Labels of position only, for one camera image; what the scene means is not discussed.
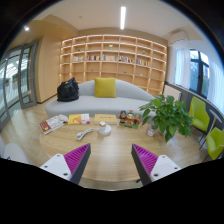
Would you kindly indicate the yellow book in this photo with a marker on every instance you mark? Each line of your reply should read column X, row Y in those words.
column 78, row 119

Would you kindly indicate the grey curved sofa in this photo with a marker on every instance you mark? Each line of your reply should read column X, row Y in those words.
column 128, row 97

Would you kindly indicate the wooden wall bookshelf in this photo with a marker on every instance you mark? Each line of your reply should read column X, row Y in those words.
column 135, row 60

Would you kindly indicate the green chair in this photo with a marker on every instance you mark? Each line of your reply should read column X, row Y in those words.
column 200, row 117
column 215, row 143

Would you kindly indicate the ceiling strip light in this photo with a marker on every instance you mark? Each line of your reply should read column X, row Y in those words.
column 122, row 17

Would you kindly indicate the tan flat book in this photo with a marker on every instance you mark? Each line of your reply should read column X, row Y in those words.
column 107, row 118

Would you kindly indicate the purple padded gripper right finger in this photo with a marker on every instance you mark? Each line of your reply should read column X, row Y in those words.
column 151, row 167

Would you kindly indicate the red white magazine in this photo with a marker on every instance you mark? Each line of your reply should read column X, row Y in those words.
column 53, row 123

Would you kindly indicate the white air conditioner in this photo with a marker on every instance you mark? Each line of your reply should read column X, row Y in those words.
column 178, row 37

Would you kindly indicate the glass double door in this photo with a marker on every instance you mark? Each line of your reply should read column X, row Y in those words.
column 17, row 81

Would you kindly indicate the green chair far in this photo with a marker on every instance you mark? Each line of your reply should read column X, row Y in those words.
column 200, row 117

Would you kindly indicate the window with white curtains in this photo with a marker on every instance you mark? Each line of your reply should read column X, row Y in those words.
column 197, row 73

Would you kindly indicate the green potted plant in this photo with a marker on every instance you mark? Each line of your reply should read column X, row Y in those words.
column 168, row 115

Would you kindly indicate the white round charger base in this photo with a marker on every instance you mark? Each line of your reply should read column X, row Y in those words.
column 104, row 129

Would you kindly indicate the green chair near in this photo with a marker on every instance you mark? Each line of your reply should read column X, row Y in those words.
column 215, row 143

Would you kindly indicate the yellow square cushion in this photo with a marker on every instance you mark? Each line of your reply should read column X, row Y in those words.
column 105, row 87

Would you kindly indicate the colourful doll figurines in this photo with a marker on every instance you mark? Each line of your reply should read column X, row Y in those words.
column 129, row 119

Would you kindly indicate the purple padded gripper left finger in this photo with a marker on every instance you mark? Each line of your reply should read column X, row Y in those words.
column 69, row 166

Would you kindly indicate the black backpack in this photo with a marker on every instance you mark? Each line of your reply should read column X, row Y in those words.
column 68, row 91

